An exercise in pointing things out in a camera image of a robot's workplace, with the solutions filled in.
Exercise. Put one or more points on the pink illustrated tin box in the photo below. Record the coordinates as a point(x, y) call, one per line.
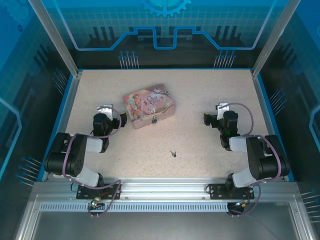
point(147, 102)

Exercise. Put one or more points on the small blue padlock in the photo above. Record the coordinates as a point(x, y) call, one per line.
point(154, 120)

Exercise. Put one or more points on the small key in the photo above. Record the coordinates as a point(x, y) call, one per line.
point(173, 154)

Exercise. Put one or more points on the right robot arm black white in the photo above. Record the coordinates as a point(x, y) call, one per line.
point(262, 162)

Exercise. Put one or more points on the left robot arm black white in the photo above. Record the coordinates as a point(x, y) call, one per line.
point(75, 160)

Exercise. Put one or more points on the right connector board with LED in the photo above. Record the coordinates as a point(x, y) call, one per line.
point(243, 203)

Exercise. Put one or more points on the connector board with led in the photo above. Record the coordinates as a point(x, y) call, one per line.
point(94, 203)
point(243, 203)

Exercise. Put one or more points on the left connector board with LED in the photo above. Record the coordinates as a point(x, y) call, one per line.
point(94, 203)

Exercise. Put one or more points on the grey metal front shelf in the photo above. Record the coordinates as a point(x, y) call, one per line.
point(162, 225)

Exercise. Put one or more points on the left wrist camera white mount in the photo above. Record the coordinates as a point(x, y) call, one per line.
point(106, 110)

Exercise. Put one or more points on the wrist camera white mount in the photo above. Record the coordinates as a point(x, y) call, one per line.
point(106, 110)
point(222, 108)

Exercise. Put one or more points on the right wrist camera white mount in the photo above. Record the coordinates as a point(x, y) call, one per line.
point(222, 108)

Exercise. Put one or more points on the right aluminium side rail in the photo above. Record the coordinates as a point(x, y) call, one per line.
point(267, 120)

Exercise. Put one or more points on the aluminium side rail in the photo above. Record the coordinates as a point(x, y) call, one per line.
point(63, 120)
point(267, 120)

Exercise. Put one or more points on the left aluminium side rail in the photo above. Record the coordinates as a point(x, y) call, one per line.
point(63, 120)

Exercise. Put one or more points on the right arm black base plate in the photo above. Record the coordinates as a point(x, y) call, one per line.
point(213, 195)

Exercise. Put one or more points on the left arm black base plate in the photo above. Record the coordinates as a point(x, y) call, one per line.
point(81, 193)

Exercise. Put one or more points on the aluminium front mounting rail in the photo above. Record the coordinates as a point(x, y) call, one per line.
point(162, 187)

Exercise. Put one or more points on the left aluminium frame post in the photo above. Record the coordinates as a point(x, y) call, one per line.
point(58, 37)

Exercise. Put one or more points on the aluminium frame post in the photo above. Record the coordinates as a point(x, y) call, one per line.
point(58, 37)
point(271, 37)

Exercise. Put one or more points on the right aluminium frame post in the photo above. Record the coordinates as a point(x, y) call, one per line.
point(271, 37)

